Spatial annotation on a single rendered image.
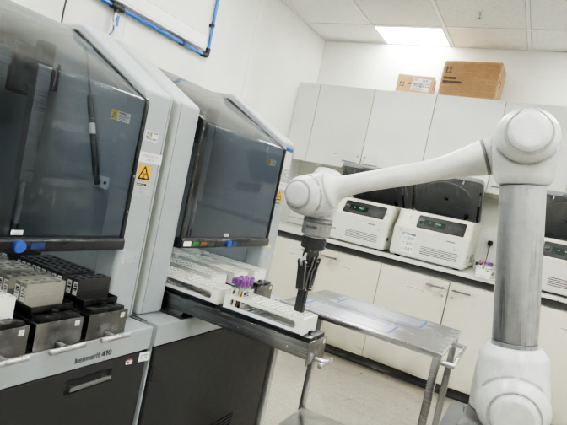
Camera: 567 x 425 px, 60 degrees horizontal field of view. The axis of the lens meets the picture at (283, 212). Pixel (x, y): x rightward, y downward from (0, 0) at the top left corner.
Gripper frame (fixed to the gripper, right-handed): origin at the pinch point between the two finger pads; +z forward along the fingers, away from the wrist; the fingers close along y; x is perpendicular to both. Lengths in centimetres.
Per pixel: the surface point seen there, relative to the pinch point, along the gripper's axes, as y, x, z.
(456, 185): -252, -3, -61
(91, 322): 46, -37, 12
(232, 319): 6.8, -18.8, 11.0
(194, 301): 6.4, -34.8, 10.0
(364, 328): -24.8, 14.3, 8.5
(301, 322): 5.1, 3.8, 5.1
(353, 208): -232, -73, -27
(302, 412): -61, -15, 62
